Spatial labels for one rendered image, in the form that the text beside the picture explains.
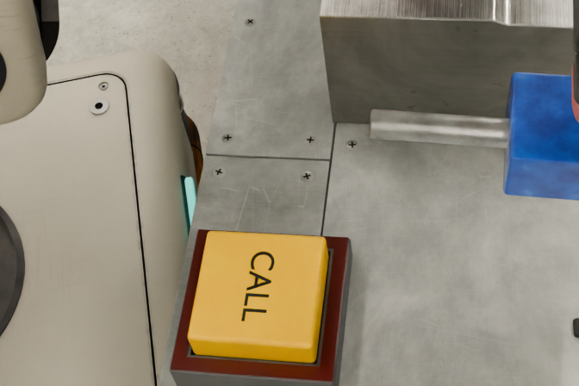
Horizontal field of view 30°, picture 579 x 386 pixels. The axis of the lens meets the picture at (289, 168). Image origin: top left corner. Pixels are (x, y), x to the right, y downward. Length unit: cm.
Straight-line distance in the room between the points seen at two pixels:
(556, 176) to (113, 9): 146
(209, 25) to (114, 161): 54
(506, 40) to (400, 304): 14
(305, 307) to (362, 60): 14
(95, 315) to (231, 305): 67
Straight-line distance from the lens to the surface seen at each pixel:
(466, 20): 54
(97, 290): 119
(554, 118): 43
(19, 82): 82
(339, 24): 55
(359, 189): 59
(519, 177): 43
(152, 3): 183
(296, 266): 52
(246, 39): 66
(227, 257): 53
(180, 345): 53
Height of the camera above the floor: 129
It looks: 55 degrees down
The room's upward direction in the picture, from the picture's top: 11 degrees counter-clockwise
